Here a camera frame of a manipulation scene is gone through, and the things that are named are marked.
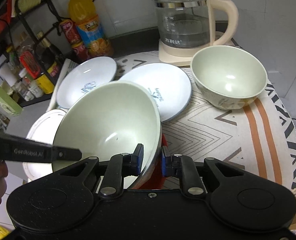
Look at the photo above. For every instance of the glass electric kettle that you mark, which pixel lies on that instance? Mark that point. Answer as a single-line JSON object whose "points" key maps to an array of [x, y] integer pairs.
{"points": [[187, 24]]}

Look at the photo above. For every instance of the small clear spice jar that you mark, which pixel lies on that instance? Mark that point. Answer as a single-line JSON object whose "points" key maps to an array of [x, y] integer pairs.
{"points": [[24, 92]]}

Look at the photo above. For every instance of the red can upper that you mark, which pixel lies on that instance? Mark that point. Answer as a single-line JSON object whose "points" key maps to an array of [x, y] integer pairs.
{"points": [[70, 32]]}

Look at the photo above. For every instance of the cream kettle base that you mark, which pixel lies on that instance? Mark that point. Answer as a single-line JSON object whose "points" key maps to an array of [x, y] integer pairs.
{"points": [[175, 56]]}

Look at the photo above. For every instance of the green cardboard box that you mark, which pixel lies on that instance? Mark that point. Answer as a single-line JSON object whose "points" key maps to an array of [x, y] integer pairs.
{"points": [[7, 103]]}

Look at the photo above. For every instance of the soy sauce bottle yellow label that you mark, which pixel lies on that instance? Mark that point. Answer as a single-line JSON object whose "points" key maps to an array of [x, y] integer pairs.
{"points": [[51, 60]]}

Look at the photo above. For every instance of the white plate gold rim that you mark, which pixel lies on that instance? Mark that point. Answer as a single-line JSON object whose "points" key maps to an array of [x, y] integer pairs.
{"points": [[43, 130]]}

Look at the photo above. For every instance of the patterned table cloth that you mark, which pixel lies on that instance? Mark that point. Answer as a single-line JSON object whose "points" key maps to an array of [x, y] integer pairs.
{"points": [[260, 138]]}

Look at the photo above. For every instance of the white plate sweet print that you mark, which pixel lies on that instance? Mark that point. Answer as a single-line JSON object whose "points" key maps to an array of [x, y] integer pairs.
{"points": [[84, 78]]}

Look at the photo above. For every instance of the red black bowl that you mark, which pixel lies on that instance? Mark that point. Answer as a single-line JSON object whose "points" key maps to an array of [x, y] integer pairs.
{"points": [[156, 179]]}

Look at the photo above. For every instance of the red can lower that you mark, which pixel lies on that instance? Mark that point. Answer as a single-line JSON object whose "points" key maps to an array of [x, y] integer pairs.
{"points": [[81, 51]]}

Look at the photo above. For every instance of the red can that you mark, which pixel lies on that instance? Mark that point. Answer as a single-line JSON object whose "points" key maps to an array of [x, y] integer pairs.
{"points": [[70, 32], [81, 51]]}

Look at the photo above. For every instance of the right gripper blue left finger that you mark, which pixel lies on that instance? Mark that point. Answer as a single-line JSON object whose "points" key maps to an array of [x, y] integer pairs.
{"points": [[121, 166]]}

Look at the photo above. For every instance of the orange juice bottle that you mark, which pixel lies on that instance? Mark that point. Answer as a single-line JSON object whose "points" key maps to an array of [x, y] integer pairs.
{"points": [[83, 14]]}

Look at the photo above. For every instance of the white jar blue label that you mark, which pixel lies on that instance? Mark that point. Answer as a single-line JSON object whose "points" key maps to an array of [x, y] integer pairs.
{"points": [[34, 88]]}

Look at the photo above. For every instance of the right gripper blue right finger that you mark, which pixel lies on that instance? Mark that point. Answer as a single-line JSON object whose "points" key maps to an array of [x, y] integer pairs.
{"points": [[183, 168]]}

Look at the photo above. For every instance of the white plate bakery print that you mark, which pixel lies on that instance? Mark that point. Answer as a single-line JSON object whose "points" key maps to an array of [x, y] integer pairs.
{"points": [[169, 86]]}

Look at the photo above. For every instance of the green bowl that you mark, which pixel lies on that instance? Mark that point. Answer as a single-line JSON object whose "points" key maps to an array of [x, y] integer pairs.
{"points": [[228, 77], [113, 119]]}

